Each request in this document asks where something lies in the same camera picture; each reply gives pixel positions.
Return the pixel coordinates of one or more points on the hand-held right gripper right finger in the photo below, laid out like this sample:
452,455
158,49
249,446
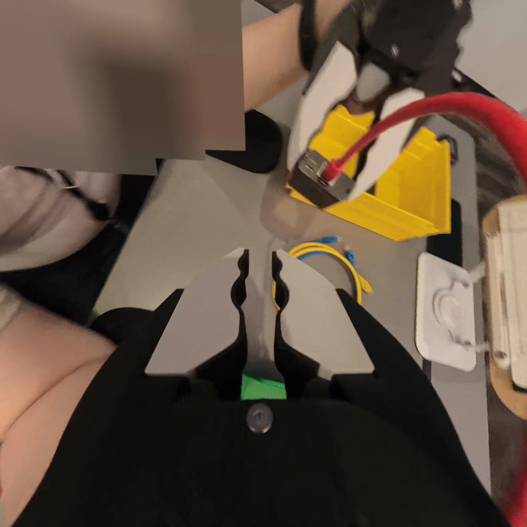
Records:
321,325

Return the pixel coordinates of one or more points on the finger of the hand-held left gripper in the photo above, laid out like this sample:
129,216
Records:
325,90
391,140

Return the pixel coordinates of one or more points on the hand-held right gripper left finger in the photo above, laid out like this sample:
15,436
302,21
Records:
201,321

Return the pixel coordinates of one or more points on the yellow plastic bin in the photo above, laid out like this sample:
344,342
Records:
416,197

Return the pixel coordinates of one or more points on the black ethernet port box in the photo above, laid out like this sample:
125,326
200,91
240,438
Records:
317,181

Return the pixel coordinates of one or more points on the green plastic bin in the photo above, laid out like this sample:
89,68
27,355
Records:
263,389

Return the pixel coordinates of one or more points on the person's left forearm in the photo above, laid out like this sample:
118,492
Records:
271,53

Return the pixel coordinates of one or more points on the person's right forearm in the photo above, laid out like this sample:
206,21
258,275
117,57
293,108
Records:
41,391

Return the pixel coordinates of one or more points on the person's left hand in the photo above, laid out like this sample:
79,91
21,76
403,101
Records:
331,20

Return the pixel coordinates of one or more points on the black wristband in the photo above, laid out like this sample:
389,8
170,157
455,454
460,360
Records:
308,33

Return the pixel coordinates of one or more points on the black flat mat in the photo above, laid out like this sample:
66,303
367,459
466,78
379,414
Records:
453,230

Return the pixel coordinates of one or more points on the white flat tray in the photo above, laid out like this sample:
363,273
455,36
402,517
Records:
446,313

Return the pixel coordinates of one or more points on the instruction sheet on board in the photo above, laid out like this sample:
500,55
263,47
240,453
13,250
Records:
506,395

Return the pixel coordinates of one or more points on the person's grey shirt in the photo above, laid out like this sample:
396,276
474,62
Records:
33,214

